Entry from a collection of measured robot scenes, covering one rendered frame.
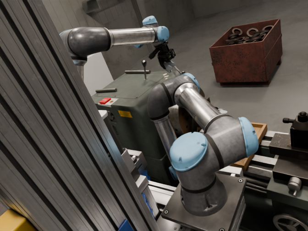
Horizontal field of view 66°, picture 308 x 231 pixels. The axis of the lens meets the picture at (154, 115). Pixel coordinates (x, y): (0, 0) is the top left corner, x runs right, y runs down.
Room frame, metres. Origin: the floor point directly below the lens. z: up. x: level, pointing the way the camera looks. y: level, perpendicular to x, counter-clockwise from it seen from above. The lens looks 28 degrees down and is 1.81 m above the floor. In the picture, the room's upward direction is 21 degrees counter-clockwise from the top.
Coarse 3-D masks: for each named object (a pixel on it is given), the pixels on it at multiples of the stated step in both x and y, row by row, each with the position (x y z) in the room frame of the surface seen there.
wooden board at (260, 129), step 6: (258, 126) 1.12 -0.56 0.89; (264, 126) 1.08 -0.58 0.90; (258, 132) 1.07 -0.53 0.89; (264, 132) 1.06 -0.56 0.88; (258, 138) 1.01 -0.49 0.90; (258, 144) 1.00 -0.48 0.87; (252, 156) 0.93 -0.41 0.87; (240, 162) 0.91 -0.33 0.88; (246, 162) 0.88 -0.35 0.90; (246, 168) 0.87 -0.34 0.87
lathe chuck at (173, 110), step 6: (174, 108) 1.18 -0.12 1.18; (180, 108) 1.17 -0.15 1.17; (174, 114) 1.17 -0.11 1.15; (180, 114) 1.16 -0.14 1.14; (186, 114) 1.19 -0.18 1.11; (174, 120) 1.16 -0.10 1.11; (180, 120) 1.15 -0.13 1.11; (186, 120) 1.18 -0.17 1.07; (174, 126) 1.17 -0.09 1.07; (180, 126) 1.14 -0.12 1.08; (186, 126) 1.17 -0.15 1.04; (180, 132) 1.17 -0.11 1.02; (186, 132) 1.16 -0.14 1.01
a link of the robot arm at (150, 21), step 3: (147, 18) 1.40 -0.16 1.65; (150, 18) 1.37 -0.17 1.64; (153, 18) 1.37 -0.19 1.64; (144, 21) 1.38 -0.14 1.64; (147, 21) 1.36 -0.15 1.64; (150, 21) 1.36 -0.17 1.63; (153, 21) 1.37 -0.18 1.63; (156, 21) 1.39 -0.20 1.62; (144, 24) 1.38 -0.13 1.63; (147, 24) 1.37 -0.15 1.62; (150, 24) 1.36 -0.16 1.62; (153, 24) 1.36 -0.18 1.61; (156, 24) 1.37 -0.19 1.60
